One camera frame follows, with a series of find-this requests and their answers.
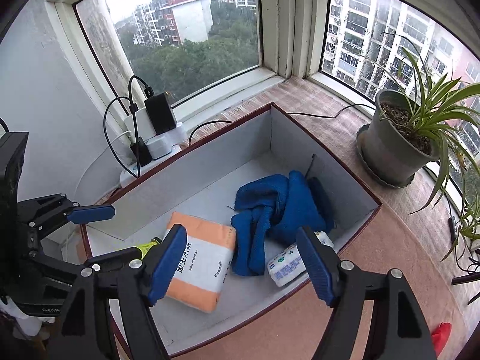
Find yellow green shuttlecock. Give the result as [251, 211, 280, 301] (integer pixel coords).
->
[120, 237, 162, 260]

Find Vinda patterned tissue pack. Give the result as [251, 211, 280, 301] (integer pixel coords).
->
[266, 231, 335, 289]

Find blue towel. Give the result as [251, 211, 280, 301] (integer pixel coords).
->
[231, 170, 335, 276]

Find red cloth pouch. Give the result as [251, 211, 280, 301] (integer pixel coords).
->
[431, 322, 452, 358]

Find orange white tissue pack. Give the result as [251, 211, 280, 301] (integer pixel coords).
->
[167, 212, 236, 313]

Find black tripod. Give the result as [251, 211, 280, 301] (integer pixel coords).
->
[451, 272, 480, 285]

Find dark red storage box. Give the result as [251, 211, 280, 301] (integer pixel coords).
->
[79, 101, 383, 359]

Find white power strip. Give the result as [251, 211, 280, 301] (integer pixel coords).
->
[120, 107, 187, 188]

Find black power adapter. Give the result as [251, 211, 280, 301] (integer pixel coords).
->
[145, 92, 176, 135]

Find grey flower pot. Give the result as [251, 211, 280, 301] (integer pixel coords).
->
[356, 89, 440, 189]

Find green potted plant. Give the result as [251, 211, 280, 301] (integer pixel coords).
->
[359, 31, 480, 307]

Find black inline cable remote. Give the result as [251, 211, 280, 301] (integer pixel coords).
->
[448, 217, 458, 244]

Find black power cable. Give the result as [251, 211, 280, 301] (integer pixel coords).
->
[102, 75, 378, 179]

